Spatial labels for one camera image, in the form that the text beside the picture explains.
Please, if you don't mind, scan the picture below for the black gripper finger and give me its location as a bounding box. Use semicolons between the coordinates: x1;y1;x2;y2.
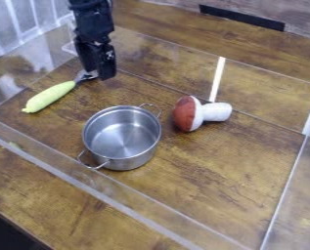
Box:
74;37;97;72
95;43;117;80

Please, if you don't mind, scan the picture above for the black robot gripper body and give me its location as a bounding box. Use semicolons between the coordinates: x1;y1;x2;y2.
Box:
68;0;114;44

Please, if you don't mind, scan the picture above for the stainless steel pot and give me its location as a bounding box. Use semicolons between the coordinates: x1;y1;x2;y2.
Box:
78;104;162;171

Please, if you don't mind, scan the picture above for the clear acrylic triangular stand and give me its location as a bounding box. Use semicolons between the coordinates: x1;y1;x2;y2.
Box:
62;42;78;56

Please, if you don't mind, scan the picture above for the red toy mushroom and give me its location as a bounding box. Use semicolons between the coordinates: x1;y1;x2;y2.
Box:
173;96;232;132

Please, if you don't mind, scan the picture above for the black strip on table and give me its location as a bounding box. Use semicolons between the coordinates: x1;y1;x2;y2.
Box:
198;4;284;31

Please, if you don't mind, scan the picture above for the clear acrylic front barrier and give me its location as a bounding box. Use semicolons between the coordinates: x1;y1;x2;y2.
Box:
0;122;251;250

